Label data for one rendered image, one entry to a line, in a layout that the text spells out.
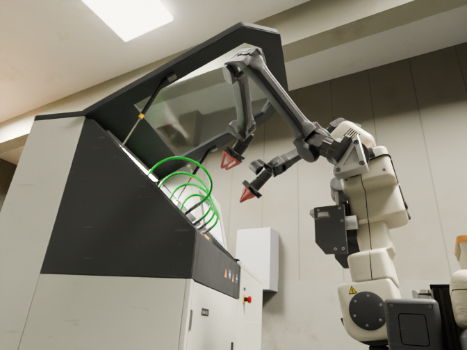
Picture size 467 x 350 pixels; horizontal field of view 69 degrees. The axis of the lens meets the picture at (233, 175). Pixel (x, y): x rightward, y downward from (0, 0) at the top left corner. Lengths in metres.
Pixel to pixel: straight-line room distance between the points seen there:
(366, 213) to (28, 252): 1.22
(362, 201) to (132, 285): 0.81
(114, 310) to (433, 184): 2.79
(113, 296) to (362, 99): 3.23
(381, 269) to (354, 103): 2.93
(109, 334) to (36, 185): 0.70
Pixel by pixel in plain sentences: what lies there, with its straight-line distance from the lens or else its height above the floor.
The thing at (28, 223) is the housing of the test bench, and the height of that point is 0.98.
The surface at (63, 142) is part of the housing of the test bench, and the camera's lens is 1.65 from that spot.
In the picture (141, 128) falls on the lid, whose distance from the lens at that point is 1.77.
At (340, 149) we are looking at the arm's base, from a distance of 1.09.
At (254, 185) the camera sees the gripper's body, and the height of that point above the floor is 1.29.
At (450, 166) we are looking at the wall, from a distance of 3.45.
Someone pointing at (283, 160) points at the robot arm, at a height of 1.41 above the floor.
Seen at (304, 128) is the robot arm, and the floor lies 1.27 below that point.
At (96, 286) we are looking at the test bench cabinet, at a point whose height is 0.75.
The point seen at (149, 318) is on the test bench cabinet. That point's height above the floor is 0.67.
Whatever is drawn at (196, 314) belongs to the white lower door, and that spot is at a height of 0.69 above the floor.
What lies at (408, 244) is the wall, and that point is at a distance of 3.23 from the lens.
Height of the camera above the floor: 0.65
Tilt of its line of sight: 24 degrees up
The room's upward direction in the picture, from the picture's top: 4 degrees clockwise
